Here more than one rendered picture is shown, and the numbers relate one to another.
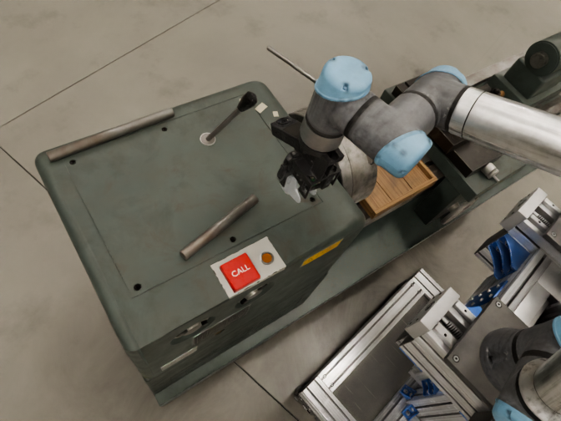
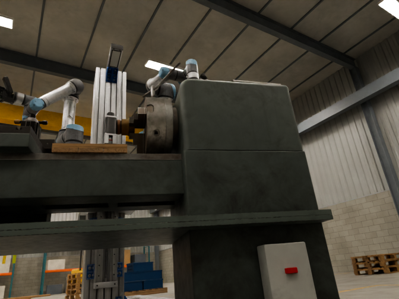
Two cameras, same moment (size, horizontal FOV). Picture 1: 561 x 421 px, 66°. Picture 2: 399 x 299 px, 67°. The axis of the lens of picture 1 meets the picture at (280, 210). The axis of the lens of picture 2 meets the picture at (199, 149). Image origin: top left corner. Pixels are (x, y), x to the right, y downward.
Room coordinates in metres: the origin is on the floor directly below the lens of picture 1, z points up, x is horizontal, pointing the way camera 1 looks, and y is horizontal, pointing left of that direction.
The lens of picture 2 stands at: (1.77, 0.96, 0.35)
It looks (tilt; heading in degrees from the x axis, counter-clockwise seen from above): 23 degrees up; 217
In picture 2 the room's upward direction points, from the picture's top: 5 degrees counter-clockwise
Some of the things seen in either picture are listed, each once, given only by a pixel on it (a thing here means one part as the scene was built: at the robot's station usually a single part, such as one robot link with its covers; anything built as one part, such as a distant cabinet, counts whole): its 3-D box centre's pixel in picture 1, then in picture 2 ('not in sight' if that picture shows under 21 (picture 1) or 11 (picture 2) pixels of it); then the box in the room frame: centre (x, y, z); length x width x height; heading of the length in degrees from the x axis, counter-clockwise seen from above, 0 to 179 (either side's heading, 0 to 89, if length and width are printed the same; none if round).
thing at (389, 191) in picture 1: (374, 159); (94, 162); (1.03, -0.24, 0.89); 0.36 x 0.30 x 0.04; 52
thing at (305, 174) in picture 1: (313, 159); not in sight; (0.49, -0.02, 1.44); 0.09 x 0.08 x 0.12; 53
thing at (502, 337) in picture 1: (525, 359); not in sight; (0.38, -0.61, 1.21); 0.15 x 0.15 x 0.10
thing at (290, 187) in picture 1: (292, 190); not in sight; (0.48, -0.01, 1.33); 0.06 x 0.03 x 0.09; 53
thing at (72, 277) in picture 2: not in sight; (90, 284); (-4.15, -8.48, 0.36); 1.26 x 0.86 x 0.73; 172
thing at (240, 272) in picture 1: (240, 272); not in sight; (0.30, 0.03, 1.26); 0.06 x 0.06 x 0.02; 52
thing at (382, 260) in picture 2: not in sight; (380, 263); (-7.51, -0.68, 0.22); 1.25 x 0.86 x 0.44; 163
